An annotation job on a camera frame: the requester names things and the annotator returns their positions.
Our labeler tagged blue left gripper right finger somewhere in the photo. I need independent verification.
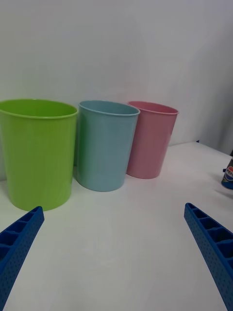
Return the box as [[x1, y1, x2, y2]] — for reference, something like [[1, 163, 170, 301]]
[[183, 202, 233, 311]]

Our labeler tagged green plastic bin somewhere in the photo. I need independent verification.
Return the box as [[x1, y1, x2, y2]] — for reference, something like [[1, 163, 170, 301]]
[[0, 98, 79, 211]]

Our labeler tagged pink plastic bin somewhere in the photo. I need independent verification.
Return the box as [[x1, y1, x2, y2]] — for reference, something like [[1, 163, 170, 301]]
[[126, 101, 180, 180]]

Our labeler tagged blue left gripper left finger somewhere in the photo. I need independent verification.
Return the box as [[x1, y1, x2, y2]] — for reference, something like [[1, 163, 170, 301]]
[[0, 206, 45, 311]]

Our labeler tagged blue drink can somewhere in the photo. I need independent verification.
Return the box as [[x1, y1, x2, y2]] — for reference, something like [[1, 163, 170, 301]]
[[221, 156, 233, 190]]

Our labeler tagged pale blue plastic bin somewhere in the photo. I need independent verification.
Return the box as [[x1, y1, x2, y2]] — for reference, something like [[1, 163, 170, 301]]
[[76, 100, 141, 192]]

